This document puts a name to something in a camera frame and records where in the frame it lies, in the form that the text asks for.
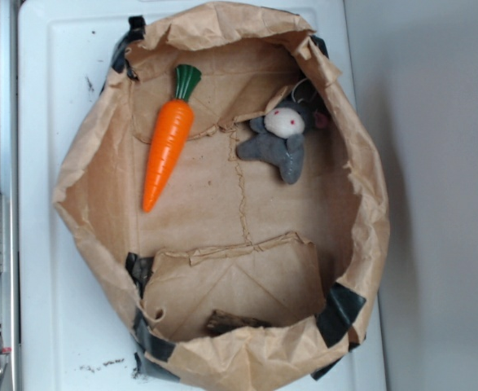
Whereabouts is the silver metal frame rail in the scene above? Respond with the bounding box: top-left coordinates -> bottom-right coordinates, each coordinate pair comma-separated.
0,1 -> 22,390

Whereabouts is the brown wood bark piece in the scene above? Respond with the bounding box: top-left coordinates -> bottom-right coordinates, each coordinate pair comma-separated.
205,310 -> 273,335

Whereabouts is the white plastic tray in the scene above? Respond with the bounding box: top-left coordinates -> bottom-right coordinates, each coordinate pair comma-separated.
18,1 -> 385,390

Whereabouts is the brown paper bag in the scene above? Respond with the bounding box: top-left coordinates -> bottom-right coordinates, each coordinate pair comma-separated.
53,2 -> 390,390

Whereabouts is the grey plush donkey toy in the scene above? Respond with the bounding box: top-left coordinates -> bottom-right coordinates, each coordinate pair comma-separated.
236,100 -> 330,185

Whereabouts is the orange plastic toy carrot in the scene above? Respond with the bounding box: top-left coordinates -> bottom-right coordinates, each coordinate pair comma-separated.
142,64 -> 201,213

